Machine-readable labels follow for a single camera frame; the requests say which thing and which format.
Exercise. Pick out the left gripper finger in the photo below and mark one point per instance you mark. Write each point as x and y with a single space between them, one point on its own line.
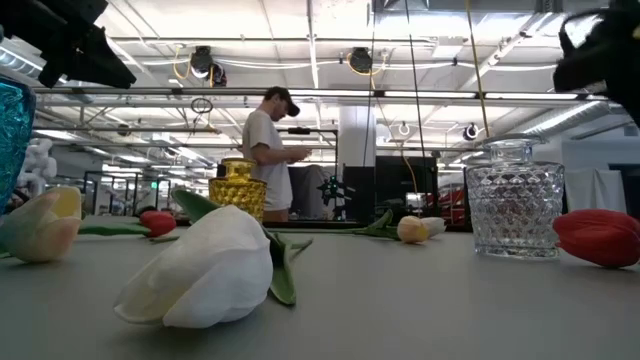
95 60

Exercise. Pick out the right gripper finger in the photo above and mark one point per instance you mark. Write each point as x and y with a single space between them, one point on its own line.
585 70

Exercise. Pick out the red artificial tulip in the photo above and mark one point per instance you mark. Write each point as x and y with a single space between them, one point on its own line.
157 223
600 237

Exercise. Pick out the cream artificial tulip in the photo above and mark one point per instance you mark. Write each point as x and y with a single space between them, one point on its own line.
42 225
412 230

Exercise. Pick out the black background robot arm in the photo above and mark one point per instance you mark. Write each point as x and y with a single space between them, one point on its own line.
332 192

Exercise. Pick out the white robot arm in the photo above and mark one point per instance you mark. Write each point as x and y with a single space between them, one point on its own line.
40 160

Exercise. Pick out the teal glass vase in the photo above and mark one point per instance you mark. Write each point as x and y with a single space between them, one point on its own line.
15 140

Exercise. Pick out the clear glass vase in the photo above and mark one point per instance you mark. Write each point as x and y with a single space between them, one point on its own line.
515 200

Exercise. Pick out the yellow glass vase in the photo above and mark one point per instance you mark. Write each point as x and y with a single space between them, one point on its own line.
237 192

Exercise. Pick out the white cloth cover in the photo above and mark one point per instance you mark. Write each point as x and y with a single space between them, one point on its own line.
595 190

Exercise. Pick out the long ceiling light bar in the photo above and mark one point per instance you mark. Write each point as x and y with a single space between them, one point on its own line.
430 94

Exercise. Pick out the red storage bins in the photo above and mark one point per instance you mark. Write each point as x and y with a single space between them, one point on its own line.
452 200

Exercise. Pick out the person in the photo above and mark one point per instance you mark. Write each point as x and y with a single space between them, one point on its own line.
265 145

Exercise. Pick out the black cabinet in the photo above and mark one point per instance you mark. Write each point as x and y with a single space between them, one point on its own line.
400 185

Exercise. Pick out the white building column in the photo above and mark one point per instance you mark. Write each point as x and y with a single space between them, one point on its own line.
356 135

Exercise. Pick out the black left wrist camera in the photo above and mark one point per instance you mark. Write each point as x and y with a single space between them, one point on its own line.
51 75

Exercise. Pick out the black aluminium rig frame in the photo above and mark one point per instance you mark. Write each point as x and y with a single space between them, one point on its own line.
320 224

